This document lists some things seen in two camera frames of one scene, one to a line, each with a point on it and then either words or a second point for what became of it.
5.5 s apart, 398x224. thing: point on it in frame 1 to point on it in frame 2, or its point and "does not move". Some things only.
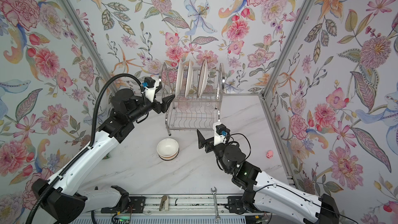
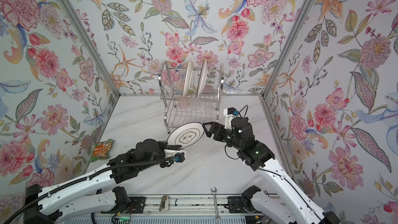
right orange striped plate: x=203 y=79 does not move
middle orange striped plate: x=189 y=80 does not move
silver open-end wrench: x=217 y=218 does not move
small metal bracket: x=164 y=203 does not move
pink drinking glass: x=183 y=103 does not move
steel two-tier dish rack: x=199 y=98 does not move
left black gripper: x=163 y=108 to x=164 y=145
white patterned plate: x=179 y=78 to x=186 y=135
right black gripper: x=204 y=142 to x=219 y=128
